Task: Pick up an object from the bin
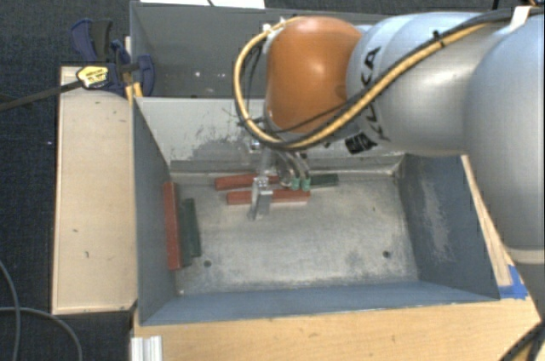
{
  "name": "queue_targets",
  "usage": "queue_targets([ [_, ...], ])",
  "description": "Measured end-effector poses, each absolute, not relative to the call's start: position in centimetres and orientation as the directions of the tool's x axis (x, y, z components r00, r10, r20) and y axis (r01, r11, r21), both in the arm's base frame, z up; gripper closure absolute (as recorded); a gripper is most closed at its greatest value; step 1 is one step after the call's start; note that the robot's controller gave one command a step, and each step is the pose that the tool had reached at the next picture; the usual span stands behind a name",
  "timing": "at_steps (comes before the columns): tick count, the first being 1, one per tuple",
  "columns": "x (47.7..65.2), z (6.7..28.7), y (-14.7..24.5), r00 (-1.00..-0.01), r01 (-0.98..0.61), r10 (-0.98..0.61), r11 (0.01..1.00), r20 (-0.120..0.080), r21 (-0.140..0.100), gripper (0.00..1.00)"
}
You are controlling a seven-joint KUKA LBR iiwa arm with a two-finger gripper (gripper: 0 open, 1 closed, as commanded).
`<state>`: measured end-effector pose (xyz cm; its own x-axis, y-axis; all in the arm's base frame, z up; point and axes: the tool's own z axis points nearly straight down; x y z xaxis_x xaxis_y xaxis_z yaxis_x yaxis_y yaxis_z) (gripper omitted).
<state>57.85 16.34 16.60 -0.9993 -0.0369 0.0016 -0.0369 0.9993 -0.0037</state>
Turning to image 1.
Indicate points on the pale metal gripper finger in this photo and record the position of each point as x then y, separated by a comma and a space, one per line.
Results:
256, 197
265, 204

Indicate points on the red-brown flat block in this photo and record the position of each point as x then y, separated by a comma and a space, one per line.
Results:
289, 196
172, 227
234, 181

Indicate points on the grey metal bin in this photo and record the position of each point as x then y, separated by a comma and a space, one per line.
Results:
298, 248

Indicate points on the dark green flat block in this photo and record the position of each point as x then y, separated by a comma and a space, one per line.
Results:
325, 180
191, 231

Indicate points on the pale wood board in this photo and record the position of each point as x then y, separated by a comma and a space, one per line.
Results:
93, 202

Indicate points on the black cylinder on white bracket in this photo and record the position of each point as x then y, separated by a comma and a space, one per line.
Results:
359, 143

